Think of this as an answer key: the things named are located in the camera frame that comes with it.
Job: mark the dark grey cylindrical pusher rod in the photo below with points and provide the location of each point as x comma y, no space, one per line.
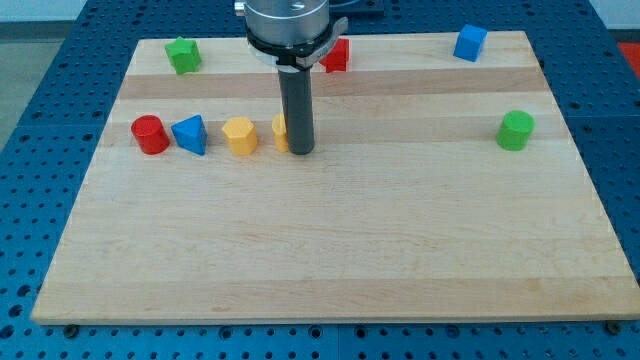
296,97

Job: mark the yellow block behind rod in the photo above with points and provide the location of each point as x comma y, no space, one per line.
279,130

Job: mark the red star block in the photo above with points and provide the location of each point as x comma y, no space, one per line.
337,59

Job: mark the yellow hexagon block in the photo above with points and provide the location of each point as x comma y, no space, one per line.
241,136

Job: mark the blue triangle block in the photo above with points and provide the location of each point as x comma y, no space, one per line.
190,134

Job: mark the green star block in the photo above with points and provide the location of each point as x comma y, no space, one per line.
183,55

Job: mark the red cylinder block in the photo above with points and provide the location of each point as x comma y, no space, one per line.
149,132

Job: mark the wooden board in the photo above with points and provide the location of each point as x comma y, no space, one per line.
407,210

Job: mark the blue cube block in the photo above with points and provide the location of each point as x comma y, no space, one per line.
470,42

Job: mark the green cylinder block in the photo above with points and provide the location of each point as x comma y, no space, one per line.
515,130

